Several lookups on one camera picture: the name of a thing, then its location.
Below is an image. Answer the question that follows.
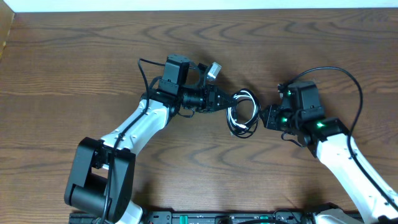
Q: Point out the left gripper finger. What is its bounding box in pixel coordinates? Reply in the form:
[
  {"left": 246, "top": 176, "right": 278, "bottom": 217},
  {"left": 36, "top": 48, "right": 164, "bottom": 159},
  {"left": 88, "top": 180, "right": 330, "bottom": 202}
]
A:
[
  {"left": 216, "top": 88, "right": 237, "bottom": 105},
  {"left": 214, "top": 102, "right": 238, "bottom": 111}
]

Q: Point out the white USB cable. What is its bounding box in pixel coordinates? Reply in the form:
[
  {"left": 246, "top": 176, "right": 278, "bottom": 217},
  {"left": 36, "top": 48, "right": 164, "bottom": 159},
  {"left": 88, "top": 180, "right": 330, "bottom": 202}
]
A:
[{"left": 228, "top": 90, "right": 261, "bottom": 130}]

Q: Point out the black USB cable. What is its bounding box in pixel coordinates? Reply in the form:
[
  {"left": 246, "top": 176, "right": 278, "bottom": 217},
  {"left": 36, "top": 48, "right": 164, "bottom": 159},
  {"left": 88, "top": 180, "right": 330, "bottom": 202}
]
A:
[{"left": 226, "top": 88, "right": 262, "bottom": 139}]

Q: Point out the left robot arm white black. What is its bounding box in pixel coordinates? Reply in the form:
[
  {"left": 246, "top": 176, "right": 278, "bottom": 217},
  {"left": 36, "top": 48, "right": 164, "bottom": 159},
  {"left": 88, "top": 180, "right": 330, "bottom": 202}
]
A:
[{"left": 64, "top": 54, "right": 237, "bottom": 223}]

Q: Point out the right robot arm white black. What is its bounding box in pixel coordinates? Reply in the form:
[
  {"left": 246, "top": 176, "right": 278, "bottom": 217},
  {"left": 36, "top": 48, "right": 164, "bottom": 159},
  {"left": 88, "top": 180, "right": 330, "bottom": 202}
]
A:
[{"left": 260, "top": 82, "right": 397, "bottom": 223}]

